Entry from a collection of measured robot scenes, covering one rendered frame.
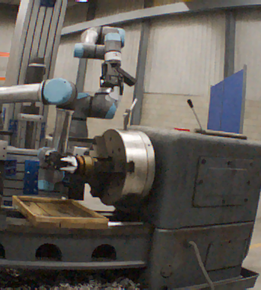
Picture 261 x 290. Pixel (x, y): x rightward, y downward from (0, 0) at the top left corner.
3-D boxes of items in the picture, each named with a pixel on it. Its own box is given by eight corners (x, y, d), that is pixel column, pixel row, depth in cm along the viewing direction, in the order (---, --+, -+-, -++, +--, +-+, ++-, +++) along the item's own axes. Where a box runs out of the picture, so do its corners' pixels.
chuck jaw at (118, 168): (118, 161, 186) (133, 161, 176) (118, 174, 186) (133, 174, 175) (93, 159, 181) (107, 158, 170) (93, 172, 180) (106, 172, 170)
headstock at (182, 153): (205, 205, 247) (214, 134, 245) (260, 221, 206) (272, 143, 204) (109, 205, 218) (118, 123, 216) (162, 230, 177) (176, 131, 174)
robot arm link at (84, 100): (66, 116, 248) (69, 91, 247) (90, 118, 249) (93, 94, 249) (65, 116, 236) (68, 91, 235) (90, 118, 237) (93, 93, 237)
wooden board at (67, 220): (72, 208, 201) (73, 198, 200) (108, 229, 169) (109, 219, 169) (12, 204, 186) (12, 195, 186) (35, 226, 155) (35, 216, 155)
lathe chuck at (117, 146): (105, 192, 207) (117, 123, 202) (139, 216, 180) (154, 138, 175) (87, 192, 203) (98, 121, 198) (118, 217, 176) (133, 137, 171)
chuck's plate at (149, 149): (112, 192, 209) (124, 124, 204) (146, 216, 182) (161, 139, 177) (105, 192, 207) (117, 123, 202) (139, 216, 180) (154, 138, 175)
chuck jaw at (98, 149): (110, 164, 192) (105, 140, 198) (115, 157, 188) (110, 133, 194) (86, 162, 186) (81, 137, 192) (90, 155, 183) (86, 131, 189)
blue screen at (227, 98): (184, 182, 1065) (194, 82, 1052) (216, 185, 1062) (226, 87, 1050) (204, 217, 653) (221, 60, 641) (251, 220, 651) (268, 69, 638)
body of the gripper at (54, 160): (52, 171, 180) (43, 167, 191) (71, 173, 185) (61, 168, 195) (53, 152, 180) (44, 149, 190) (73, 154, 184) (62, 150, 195)
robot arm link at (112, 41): (120, 38, 211) (121, 31, 202) (120, 58, 208) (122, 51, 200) (103, 38, 210) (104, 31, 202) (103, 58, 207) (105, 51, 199)
